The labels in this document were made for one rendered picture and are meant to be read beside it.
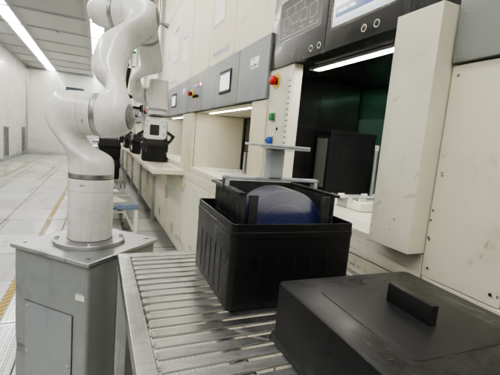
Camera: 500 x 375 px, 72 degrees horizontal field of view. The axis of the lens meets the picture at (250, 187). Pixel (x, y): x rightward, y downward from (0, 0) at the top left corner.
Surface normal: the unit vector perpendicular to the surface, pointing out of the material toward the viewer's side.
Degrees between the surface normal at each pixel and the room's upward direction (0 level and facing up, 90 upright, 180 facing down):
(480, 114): 90
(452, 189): 90
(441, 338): 0
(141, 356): 0
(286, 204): 90
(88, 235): 90
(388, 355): 0
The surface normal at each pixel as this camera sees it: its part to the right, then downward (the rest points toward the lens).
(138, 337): 0.09, -0.99
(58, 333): -0.36, 0.09
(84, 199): 0.15, 0.14
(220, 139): 0.40, 0.15
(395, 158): -0.91, -0.03
